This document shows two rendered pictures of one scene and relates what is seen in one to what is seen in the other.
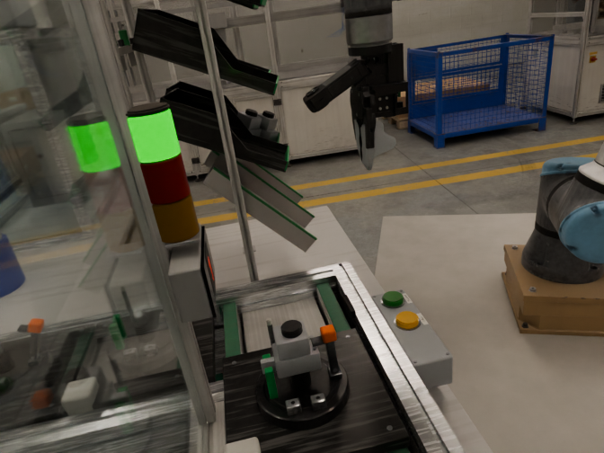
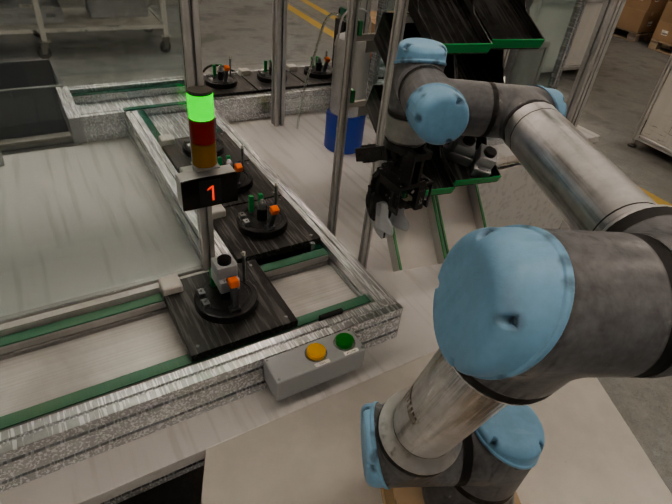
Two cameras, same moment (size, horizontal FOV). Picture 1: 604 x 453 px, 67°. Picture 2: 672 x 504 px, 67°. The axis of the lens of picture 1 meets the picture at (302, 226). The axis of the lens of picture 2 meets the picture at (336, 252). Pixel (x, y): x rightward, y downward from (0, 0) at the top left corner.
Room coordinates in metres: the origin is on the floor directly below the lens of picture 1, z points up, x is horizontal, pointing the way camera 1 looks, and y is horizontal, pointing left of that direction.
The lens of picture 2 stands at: (0.35, -0.82, 1.77)
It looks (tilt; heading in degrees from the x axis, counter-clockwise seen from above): 37 degrees down; 64
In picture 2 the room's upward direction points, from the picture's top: 6 degrees clockwise
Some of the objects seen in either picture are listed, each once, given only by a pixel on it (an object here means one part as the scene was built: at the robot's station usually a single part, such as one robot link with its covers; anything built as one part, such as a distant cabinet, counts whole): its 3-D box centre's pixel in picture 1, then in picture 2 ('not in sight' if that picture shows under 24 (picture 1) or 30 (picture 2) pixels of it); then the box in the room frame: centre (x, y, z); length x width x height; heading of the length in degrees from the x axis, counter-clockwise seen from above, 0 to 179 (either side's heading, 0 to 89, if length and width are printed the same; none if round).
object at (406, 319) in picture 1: (407, 321); (315, 352); (0.66, -0.17, 0.96); 0.04 x 0.04 x 0.02
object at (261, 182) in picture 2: not in sight; (229, 170); (0.65, 0.56, 1.01); 0.24 x 0.24 x 0.13; 8
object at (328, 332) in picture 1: (325, 350); (232, 290); (0.52, -0.01, 1.04); 0.04 x 0.02 x 0.08; 98
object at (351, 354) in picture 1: (304, 396); (226, 304); (0.52, 0.03, 0.96); 0.24 x 0.24 x 0.02; 8
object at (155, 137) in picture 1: (153, 134); (200, 104); (0.51, 0.15, 1.38); 0.05 x 0.05 x 0.05
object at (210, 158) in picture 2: (174, 216); (204, 152); (0.51, 0.15, 1.28); 0.05 x 0.05 x 0.05
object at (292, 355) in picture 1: (288, 347); (223, 268); (0.52, 0.04, 1.06); 0.08 x 0.04 x 0.07; 98
